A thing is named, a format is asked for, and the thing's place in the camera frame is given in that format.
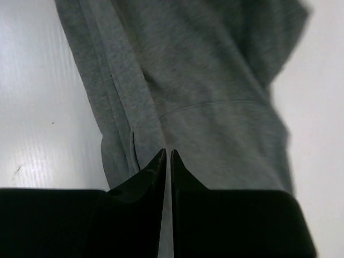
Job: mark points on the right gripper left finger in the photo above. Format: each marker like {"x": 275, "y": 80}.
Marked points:
{"x": 122, "y": 222}

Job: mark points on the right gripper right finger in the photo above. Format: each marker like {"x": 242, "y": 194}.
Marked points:
{"x": 234, "y": 223}

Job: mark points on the grey shorts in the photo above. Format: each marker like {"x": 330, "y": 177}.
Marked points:
{"x": 187, "y": 76}

